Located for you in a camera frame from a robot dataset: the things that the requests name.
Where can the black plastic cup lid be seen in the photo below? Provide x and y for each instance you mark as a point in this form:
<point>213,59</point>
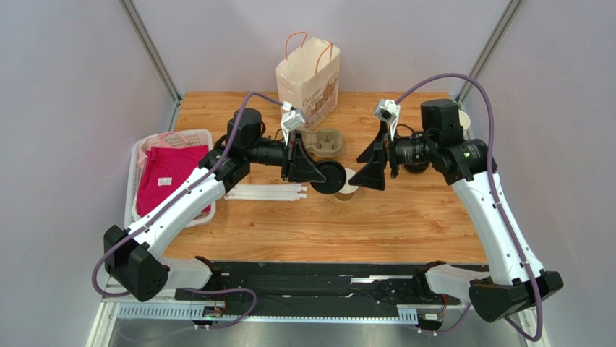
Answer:
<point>335,177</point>

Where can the cardboard cup carrier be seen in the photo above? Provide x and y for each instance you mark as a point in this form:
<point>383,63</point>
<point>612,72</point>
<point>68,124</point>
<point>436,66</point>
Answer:
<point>323,143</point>

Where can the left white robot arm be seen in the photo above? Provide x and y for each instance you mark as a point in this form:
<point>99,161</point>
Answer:
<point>134,255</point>

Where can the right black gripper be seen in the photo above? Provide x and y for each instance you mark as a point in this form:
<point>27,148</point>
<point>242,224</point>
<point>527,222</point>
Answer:
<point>388,155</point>

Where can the stack of black lids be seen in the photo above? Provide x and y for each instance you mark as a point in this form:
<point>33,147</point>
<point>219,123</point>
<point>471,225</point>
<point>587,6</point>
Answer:
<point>416,168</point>

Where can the bundle of wrapped straws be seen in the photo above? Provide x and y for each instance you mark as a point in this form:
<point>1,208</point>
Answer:
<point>267,192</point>

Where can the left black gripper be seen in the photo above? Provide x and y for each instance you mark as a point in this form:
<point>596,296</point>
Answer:
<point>302,169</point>

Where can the stack of paper cups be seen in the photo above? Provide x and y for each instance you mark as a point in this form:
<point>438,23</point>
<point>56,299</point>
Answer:
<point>465,122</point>

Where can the white paper takeout bag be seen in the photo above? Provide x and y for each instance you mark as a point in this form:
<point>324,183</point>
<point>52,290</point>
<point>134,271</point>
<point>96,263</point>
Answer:
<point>308,76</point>

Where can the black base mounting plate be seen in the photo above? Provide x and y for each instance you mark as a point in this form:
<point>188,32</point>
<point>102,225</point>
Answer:
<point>317,289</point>

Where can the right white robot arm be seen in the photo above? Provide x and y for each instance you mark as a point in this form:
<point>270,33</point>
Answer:
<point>516,280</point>

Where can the white plastic basket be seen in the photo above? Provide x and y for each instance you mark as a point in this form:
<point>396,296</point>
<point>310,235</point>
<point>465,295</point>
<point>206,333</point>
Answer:
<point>186,138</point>

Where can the brown paper coffee cup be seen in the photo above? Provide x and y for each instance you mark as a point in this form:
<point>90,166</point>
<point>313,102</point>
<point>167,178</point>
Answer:
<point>348,190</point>

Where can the pink folded cloth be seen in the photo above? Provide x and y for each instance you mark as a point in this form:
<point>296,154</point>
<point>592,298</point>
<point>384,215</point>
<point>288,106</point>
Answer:
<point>166,169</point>

